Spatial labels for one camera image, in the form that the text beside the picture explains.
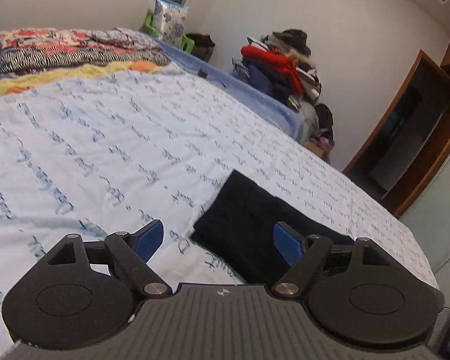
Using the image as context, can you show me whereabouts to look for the black pants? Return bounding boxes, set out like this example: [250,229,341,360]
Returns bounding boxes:
[191,170,354,287]

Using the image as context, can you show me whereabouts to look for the white floral wardrobe door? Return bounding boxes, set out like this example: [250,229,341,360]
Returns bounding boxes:
[401,156,450,307]

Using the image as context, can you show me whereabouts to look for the white quilt with blue script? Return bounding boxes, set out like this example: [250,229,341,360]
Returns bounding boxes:
[0,69,436,356]

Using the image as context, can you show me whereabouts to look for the cardboard box on floor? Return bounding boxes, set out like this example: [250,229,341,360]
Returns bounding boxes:
[305,139,328,158]

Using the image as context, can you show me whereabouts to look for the yellow orange sheet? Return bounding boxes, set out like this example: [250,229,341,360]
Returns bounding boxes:
[0,61,164,97]

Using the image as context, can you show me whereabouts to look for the red garment on pile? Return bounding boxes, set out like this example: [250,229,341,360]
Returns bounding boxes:
[241,46,305,95]

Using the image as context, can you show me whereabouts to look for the pile of assorted clothes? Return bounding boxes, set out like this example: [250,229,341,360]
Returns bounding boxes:
[232,28,335,157]

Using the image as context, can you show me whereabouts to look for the floral folded blanket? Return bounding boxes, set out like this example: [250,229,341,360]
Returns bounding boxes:
[0,28,170,75]

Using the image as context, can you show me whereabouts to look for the green plastic chair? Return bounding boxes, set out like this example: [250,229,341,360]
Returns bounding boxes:
[139,10,195,54]

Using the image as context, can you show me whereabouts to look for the floral white pillow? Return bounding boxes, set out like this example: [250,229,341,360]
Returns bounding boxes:
[153,0,188,32]

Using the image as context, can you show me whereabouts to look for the wooden door frame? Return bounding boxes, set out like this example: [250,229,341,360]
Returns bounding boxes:
[344,44,450,218]

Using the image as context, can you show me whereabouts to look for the dark bag by wall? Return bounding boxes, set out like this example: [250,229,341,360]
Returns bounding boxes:
[187,33,215,63]

